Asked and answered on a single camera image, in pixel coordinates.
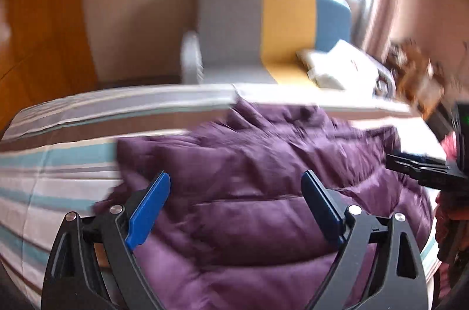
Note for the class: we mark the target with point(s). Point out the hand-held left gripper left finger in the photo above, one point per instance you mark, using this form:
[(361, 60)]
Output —
[(148, 213)]

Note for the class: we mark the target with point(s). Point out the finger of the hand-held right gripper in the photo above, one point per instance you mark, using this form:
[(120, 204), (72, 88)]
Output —
[(416, 165)]

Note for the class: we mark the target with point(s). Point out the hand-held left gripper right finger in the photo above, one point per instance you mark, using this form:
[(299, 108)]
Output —
[(324, 207)]

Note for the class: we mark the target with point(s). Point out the purple down jacket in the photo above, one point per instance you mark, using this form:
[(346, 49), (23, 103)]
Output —
[(256, 207)]

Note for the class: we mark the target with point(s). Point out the pink cloth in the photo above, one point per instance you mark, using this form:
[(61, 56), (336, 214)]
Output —
[(450, 145)]

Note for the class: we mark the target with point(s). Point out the wicker chair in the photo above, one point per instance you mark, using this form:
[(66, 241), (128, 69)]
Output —
[(421, 79)]

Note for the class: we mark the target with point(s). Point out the grey striped cushion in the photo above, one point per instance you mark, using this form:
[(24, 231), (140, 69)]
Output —
[(384, 82)]

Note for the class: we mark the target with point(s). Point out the striped bed quilt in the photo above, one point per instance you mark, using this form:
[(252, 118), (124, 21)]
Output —
[(47, 163)]

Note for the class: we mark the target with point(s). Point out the white printed pillow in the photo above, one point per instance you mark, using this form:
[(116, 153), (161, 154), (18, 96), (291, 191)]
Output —
[(340, 64)]

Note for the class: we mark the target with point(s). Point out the grey yellow blue headboard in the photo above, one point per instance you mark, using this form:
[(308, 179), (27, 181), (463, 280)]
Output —
[(256, 27)]

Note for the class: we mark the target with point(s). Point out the wooden wardrobe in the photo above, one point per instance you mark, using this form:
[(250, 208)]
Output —
[(44, 20)]

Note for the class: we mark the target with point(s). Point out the white bedside rail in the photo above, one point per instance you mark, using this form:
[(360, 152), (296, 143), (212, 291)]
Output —
[(191, 57)]

